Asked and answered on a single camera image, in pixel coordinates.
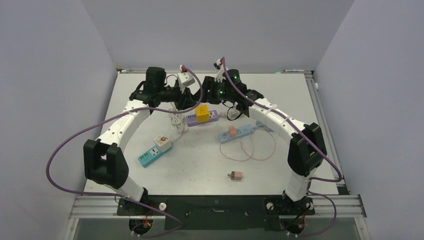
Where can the aluminium front frame rail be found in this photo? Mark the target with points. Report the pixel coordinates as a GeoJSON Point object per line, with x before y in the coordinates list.
{"type": "Point", "coordinates": [106, 207]}

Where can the light blue power strip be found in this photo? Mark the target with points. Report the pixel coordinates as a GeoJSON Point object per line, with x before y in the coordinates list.
{"type": "Point", "coordinates": [242, 131]}

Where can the yellow cube socket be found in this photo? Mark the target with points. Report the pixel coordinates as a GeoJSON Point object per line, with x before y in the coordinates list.
{"type": "Point", "coordinates": [202, 113]}

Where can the teal power strip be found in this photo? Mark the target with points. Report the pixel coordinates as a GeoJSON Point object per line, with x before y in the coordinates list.
{"type": "Point", "coordinates": [150, 156]}

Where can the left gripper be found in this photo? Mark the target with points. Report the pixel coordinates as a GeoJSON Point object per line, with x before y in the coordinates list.
{"type": "Point", "coordinates": [185, 99]}

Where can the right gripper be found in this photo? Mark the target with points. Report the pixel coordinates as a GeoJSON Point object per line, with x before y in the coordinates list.
{"type": "Point", "coordinates": [205, 94]}

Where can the brown wall charger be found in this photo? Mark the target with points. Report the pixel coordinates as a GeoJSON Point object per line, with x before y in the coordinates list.
{"type": "Point", "coordinates": [235, 175]}

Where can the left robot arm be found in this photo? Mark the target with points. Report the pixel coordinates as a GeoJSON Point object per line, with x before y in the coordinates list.
{"type": "Point", "coordinates": [104, 160]}

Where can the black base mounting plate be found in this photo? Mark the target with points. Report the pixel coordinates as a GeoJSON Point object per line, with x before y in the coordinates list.
{"type": "Point", "coordinates": [218, 212]}

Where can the aluminium right frame rail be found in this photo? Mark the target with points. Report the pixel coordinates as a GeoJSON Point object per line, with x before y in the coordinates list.
{"type": "Point", "coordinates": [321, 118]}

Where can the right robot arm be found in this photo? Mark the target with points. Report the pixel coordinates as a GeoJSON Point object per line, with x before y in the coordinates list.
{"type": "Point", "coordinates": [306, 146]}

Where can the aluminium frame rail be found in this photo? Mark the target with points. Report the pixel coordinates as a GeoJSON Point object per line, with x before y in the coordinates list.
{"type": "Point", "coordinates": [106, 207]}
{"type": "Point", "coordinates": [321, 118]}

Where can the white cube socket adapter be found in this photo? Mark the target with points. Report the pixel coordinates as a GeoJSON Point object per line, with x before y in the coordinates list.
{"type": "Point", "coordinates": [162, 142]}

